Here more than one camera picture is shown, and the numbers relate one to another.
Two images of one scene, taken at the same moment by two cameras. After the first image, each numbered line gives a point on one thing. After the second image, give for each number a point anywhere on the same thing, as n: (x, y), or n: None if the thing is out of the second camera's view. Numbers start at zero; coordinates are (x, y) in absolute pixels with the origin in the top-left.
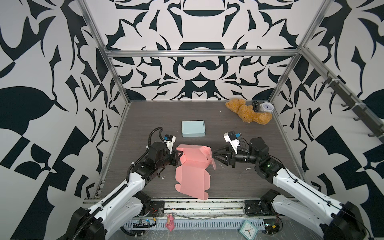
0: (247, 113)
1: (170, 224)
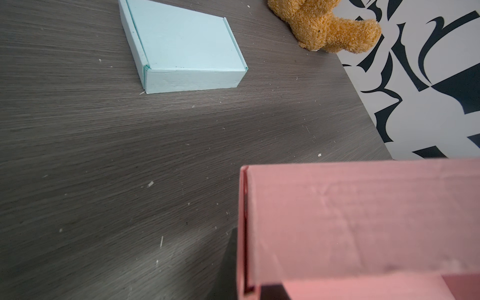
0: (315, 29)
1: None
